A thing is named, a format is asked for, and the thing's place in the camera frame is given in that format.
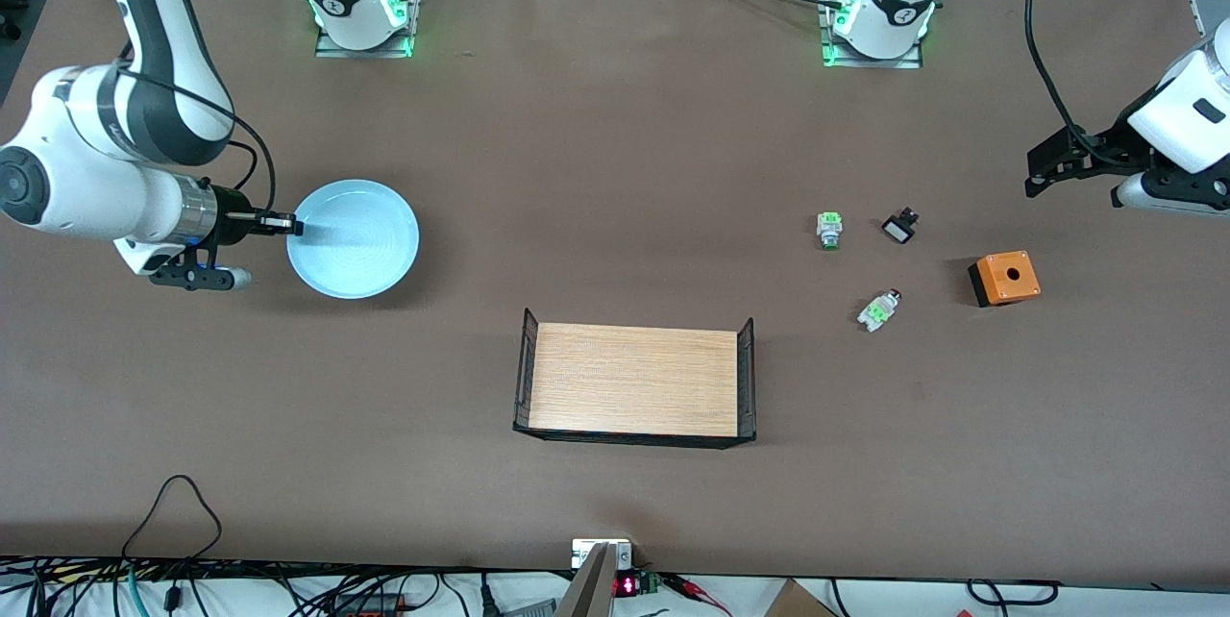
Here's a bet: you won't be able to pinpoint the brown cardboard piece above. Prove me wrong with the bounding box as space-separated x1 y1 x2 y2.
764 579 835 617

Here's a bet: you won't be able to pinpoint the grey camera pole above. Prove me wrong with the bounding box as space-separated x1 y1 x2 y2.
555 543 618 617

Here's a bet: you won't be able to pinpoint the light blue round plate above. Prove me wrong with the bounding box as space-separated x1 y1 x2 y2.
286 179 421 300

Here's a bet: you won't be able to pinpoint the silver metal bracket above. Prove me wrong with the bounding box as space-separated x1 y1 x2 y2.
572 538 633 570

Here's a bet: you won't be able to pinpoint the black looped cable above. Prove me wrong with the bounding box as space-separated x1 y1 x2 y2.
122 475 224 565

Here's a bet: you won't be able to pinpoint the orange button enclosure box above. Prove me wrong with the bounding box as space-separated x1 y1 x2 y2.
968 251 1042 309

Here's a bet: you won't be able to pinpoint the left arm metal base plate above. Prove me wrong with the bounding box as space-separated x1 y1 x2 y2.
819 0 925 70

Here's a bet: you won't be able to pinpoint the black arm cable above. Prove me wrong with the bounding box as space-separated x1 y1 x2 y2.
115 64 278 212
1024 0 1144 166

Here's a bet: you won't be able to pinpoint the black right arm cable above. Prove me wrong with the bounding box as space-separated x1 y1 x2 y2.
115 64 278 212

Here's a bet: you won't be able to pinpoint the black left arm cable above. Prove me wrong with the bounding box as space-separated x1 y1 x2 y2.
1024 0 1144 166

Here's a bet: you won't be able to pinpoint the red clip lead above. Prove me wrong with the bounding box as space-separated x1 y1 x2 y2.
663 574 733 614

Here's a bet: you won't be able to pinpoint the wooden tray black mesh sides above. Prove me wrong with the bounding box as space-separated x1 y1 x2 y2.
512 308 757 450

